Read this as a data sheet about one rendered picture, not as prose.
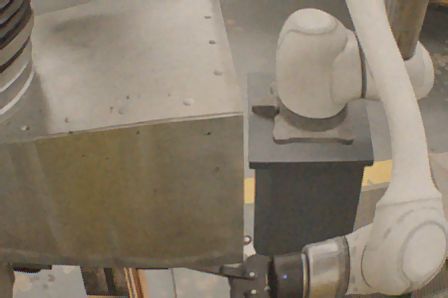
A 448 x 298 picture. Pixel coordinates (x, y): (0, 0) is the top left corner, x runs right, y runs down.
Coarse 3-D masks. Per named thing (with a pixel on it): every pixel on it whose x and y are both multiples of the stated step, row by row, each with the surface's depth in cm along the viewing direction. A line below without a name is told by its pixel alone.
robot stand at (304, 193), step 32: (256, 96) 176; (256, 128) 169; (352, 128) 169; (256, 160) 163; (288, 160) 162; (320, 160) 162; (352, 160) 162; (256, 192) 174; (288, 192) 170; (320, 192) 170; (352, 192) 171; (256, 224) 181; (288, 224) 177; (320, 224) 178; (352, 224) 182
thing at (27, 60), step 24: (0, 0) 43; (24, 0) 45; (0, 24) 44; (24, 24) 47; (0, 48) 45; (24, 48) 48; (0, 72) 46; (24, 72) 50; (0, 96) 48; (24, 96) 50; (0, 120) 48
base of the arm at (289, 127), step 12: (276, 84) 176; (276, 96) 170; (252, 108) 170; (264, 108) 169; (276, 108) 168; (276, 120) 168; (288, 120) 166; (300, 120) 164; (312, 120) 163; (324, 120) 163; (336, 120) 164; (348, 120) 168; (276, 132) 166; (288, 132) 165; (300, 132) 165; (312, 132) 165; (324, 132) 165; (336, 132) 165; (348, 132) 165; (348, 144) 165
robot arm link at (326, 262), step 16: (336, 240) 94; (304, 256) 94; (320, 256) 92; (336, 256) 92; (304, 272) 92; (320, 272) 91; (336, 272) 91; (304, 288) 93; (320, 288) 91; (336, 288) 92
